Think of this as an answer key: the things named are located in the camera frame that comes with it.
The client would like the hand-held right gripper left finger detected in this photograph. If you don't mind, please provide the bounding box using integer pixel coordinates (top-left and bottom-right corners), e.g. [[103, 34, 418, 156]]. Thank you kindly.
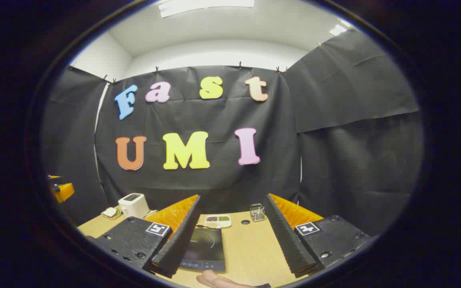
[[92, 194, 201, 279]]

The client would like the white toaster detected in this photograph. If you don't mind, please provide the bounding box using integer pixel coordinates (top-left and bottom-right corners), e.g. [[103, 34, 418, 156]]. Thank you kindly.
[[118, 193, 150, 218]]

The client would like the white divided tray with beans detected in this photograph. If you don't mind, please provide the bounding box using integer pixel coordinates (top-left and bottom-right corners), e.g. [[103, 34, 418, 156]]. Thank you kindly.
[[204, 215, 232, 229]]

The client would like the black induction cooktop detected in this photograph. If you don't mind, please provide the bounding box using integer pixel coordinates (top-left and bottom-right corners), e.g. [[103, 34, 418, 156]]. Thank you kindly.
[[179, 226, 226, 272]]

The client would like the black backdrop cloth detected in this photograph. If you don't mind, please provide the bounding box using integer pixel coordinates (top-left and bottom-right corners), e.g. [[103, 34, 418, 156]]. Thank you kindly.
[[42, 29, 424, 236]]

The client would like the ceiling light panel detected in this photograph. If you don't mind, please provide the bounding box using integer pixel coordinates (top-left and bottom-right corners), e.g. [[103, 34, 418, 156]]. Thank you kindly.
[[329, 22, 352, 37], [158, 0, 255, 19]]

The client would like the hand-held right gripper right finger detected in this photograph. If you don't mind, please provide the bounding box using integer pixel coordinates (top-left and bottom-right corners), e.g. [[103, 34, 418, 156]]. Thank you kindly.
[[264, 194, 371, 278]]

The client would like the metal wire holder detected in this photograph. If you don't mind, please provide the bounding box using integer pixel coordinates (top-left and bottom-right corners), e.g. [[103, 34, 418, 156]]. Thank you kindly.
[[250, 203, 266, 222]]

